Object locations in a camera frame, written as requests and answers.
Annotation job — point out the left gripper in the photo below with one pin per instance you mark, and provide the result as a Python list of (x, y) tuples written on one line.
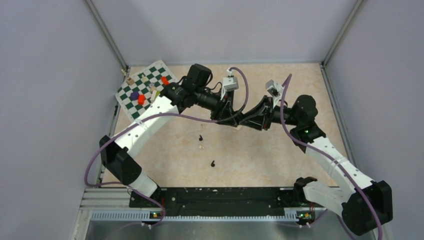
[(224, 113)]

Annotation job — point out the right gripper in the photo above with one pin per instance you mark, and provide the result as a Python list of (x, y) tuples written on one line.
[(261, 117)]

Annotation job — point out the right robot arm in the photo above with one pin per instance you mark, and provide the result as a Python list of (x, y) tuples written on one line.
[(362, 203)]

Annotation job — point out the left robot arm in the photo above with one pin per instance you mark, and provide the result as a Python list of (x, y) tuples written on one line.
[(118, 152)]

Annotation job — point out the red block long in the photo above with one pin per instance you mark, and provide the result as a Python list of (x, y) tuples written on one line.
[(164, 81)]

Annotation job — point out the white block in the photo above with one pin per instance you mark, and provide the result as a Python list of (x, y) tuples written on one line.
[(152, 98)]

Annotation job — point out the red block small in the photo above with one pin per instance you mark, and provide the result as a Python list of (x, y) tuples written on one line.
[(141, 100)]

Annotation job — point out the green white chessboard mat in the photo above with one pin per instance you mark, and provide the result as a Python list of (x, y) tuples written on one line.
[(153, 72)]

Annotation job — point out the cream chess piece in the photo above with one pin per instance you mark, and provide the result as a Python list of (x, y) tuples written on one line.
[(144, 78)]

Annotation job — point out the purple block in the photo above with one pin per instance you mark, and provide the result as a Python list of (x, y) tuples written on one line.
[(134, 96)]

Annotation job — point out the tan wooden block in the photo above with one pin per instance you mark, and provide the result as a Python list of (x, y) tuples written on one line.
[(130, 81)]

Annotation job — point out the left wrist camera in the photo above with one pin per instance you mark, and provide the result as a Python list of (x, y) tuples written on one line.
[(230, 83)]

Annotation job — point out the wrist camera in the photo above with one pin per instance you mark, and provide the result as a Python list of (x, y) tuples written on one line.
[(274, 89), (230, 83)]

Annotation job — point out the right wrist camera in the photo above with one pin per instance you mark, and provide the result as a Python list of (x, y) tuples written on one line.
[(274, 89)]

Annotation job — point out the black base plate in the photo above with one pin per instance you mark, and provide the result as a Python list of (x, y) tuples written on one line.
[(223, 201)]

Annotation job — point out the right corner post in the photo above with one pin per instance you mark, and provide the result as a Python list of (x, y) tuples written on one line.
[(349, 21)]

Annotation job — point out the corner post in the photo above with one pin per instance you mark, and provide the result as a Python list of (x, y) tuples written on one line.
[(349, 21), (91, 7)]

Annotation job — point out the left corner post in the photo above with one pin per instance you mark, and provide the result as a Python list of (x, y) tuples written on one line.
[(91, 7)]

